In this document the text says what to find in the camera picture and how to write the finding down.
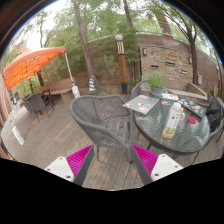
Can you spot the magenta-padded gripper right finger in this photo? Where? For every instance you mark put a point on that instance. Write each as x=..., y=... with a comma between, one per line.
x=146, y=160

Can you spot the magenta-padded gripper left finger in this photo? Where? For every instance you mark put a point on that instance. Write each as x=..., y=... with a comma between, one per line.
x=78, y=160

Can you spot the clear white-capped drink bottle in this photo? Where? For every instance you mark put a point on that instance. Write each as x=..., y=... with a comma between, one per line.
x=172, y=120

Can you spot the silver laptop with stickers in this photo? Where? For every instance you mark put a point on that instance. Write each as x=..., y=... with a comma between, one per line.
x=141, y=104

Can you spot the colourful printed card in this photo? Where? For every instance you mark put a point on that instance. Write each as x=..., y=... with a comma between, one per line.
x=166, y=103

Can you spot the white canopy base weight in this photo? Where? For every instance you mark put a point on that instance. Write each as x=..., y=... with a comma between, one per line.
x=76, y=92
x=18, y=135

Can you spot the white sticker sheet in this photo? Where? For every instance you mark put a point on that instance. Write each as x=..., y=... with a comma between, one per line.
x=170, y=96

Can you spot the black laptop with stickers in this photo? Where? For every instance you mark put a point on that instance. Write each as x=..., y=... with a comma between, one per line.
x=192, y=107

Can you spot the blue yellow striped cone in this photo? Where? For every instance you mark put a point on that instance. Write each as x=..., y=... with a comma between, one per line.
x=92, y=86

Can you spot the wooden bench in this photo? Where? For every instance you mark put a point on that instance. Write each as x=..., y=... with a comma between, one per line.
x=60, y=86

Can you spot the green plant in blue pot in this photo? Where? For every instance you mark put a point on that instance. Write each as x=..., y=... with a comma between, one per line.
x=156, y=85

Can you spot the orange canopy umbrella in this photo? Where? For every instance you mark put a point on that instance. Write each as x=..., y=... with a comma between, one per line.
x=30, y=65

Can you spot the wooden globe lamp post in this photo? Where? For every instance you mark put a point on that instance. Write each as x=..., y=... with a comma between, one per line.
x=122, y=66

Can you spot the grey wall box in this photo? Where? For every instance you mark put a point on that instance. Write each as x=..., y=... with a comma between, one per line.
x=200, y=79

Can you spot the black wall lamp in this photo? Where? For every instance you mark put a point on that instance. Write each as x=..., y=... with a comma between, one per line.
x=144, y=51

